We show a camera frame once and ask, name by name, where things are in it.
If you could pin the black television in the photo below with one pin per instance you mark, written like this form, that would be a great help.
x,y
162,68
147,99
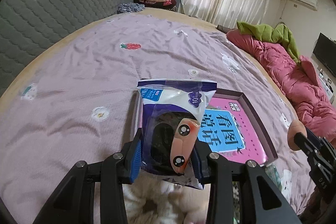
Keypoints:
x,y
325,51

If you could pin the pink blue book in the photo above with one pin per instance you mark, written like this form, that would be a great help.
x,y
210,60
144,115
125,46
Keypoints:
x,y
226,128

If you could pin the pink makeup sponge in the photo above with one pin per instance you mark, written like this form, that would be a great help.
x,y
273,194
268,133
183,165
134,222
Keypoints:
x,y
295,127

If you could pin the blue white packaged eye mask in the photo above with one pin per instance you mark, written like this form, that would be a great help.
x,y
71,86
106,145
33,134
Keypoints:
x,y
172,113

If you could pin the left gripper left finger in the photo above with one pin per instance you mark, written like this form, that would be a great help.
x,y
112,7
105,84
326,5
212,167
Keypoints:
x,y
72,201

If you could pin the purple patterned bed sheet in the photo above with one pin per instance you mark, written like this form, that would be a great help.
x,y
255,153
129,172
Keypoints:
x,y
78,105

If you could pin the pink red quilt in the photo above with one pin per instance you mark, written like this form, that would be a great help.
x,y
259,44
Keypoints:
x,y
297,81

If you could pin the beige bear pink dress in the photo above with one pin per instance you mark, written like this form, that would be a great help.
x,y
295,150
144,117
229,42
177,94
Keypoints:
x,y
148,200

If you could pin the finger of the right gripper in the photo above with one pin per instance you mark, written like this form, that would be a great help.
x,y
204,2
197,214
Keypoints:
x,y
309,144

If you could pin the blue grey knit cloth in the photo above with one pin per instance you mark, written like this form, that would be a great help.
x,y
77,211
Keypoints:
x,y
130,8

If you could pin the green blanket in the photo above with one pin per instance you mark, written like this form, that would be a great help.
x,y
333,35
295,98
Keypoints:
x,y
281,34

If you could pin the purple box lid tray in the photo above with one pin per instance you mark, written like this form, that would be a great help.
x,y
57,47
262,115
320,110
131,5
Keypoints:
x,y
173,119

